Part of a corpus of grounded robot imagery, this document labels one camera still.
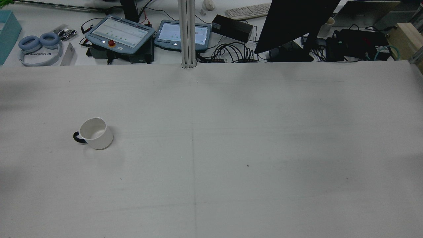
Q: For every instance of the white paper cup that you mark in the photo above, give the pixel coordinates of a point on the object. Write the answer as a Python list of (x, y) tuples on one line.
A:
[(325, 28)]

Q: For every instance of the black power adapter box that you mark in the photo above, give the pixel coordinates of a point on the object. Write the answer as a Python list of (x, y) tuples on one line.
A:
[(232, 27)]

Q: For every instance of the blue-grey teach pendant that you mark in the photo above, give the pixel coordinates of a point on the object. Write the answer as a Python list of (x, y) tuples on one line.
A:
[(172, 34)]

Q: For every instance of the white keyboard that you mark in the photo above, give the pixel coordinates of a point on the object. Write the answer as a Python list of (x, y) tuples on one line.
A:
[(248, 11)]

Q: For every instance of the white computer mouse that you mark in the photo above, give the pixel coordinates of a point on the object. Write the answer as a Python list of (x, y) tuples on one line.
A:
[(209, 4)]

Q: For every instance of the black computer monitor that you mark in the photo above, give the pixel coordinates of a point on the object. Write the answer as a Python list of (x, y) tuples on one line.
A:
[(290, 23)]

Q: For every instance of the teach pendant with red button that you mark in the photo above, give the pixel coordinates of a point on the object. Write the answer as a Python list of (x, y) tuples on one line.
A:
[(119, 34)]

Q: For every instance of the black monitor stand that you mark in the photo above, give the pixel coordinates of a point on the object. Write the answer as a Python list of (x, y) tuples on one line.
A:
[(130, 10)]

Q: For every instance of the white card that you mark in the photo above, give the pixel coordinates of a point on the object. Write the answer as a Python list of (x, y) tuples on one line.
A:
[(67, 54)]

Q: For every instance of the black electronics box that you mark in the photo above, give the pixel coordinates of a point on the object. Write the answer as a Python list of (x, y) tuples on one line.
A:
[(355, 43)]

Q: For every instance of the clear bag with parts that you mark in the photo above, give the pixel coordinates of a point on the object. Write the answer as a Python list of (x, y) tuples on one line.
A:
[(65, 33)]

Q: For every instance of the light blue headphones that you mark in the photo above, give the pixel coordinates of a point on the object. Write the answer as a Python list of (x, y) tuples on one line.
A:
[(39, 49)]

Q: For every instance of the wooden box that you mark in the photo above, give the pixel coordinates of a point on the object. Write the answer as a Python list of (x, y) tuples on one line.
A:
[(408, 41)]

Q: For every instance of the teal storage box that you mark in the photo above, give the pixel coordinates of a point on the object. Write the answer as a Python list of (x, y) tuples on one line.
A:
[(7, 34)]

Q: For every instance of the aluminium profile post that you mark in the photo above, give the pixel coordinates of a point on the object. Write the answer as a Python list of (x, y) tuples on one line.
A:
[(187, 33)]

